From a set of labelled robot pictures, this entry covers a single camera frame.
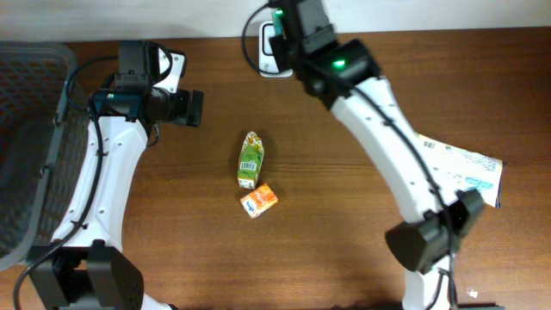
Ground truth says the yellow green snack packet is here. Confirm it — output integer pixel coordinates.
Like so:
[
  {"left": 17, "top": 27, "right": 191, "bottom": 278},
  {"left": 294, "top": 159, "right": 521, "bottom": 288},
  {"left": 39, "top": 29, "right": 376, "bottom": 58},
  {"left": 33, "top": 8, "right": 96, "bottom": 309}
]
[{"left": 237, "top": 132, "right": 264, "bottom": 189}]

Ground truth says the orange tissue pack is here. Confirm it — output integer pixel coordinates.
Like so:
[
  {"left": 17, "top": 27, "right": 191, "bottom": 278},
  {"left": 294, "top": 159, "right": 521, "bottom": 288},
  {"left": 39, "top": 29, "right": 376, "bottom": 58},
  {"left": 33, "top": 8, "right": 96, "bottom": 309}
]
[{"left": 240, "top": 183, "right": 279, "bottom": 219}]

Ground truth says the cream snack bag blue label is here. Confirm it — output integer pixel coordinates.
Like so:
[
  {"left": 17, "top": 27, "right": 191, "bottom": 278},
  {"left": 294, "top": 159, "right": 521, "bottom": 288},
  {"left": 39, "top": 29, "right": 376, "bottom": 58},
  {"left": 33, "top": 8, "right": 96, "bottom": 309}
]
[{"left": 416, "top": 133, "right": 506, "bottom": 208}]

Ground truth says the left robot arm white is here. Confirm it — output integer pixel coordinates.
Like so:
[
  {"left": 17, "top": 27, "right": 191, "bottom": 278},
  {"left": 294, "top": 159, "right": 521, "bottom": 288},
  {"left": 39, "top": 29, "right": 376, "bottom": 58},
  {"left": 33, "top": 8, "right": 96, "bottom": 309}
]
[{"left": 12, "top": 40, "right": 204, "bottom": 309}]

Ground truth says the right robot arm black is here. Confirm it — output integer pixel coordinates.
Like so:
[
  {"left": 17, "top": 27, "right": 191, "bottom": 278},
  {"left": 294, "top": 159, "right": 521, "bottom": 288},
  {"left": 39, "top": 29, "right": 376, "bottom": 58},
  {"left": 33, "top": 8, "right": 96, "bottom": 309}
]
[{"left": 267, "top": 1, "right": 485, "bottom": 309}]

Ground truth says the white barcode scanner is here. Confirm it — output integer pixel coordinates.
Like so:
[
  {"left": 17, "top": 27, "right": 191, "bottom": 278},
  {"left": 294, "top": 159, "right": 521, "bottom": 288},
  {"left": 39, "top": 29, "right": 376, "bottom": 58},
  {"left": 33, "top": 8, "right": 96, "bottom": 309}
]
[{"left": 258, "top": 22, "right": 294, "bottom": 78}]

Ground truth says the grey plastic mesh basket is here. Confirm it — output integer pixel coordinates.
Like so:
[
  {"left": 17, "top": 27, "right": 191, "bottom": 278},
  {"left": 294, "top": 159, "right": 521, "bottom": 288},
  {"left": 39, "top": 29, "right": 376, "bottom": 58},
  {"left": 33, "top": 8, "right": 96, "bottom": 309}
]
[{"left": 1, "top": 41, "right": 89, "bottom": 270}]

